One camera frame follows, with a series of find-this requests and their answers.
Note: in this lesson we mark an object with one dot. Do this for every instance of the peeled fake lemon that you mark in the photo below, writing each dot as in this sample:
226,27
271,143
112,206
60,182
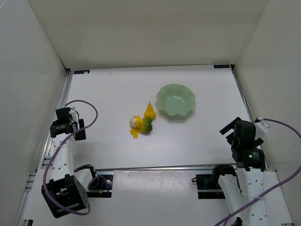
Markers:
135,124

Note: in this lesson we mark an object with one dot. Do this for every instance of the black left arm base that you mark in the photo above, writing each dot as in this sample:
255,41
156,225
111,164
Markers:
101,189

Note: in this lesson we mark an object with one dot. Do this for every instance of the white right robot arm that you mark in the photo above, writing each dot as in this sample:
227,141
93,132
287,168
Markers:
242,185

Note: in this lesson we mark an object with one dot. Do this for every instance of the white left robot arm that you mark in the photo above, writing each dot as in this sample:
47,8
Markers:
60,183

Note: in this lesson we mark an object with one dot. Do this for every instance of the green scalloped fruit bowl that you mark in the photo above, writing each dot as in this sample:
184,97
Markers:
176,99

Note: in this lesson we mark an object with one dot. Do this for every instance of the yellow fake pear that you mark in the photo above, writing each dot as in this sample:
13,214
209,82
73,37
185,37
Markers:
150,113

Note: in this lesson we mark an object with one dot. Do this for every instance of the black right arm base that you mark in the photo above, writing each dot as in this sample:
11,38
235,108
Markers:
207,184

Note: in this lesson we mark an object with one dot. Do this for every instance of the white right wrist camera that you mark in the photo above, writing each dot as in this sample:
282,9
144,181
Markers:
261,127

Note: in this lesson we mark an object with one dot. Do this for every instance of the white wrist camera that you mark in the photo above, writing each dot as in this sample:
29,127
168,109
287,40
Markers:
261,127
75,116

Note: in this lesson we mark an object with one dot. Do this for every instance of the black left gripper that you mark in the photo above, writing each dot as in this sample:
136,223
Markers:
80,129

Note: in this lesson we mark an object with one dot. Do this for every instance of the blue label right corner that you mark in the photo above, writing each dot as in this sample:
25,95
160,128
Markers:
221,66

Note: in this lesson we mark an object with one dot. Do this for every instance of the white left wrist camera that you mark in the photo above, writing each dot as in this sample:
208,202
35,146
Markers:
75,116

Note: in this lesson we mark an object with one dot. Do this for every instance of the green yellow fake mango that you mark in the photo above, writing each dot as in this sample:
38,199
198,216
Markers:
146,125

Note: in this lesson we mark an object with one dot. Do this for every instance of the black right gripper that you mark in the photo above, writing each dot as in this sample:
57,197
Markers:
228,130

